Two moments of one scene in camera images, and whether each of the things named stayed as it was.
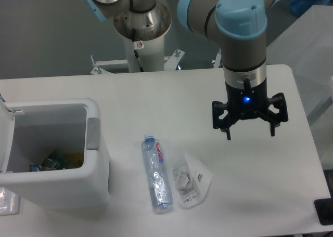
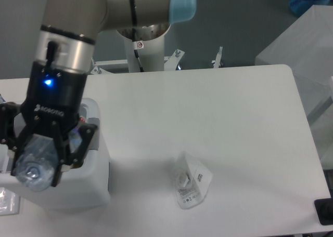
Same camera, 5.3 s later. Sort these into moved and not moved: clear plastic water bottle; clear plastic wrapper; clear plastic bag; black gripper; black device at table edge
Moved: clear plastic water bottle; black gripper
Not moved: black device at table edge; clear plastic wrapper; clear plastic bag
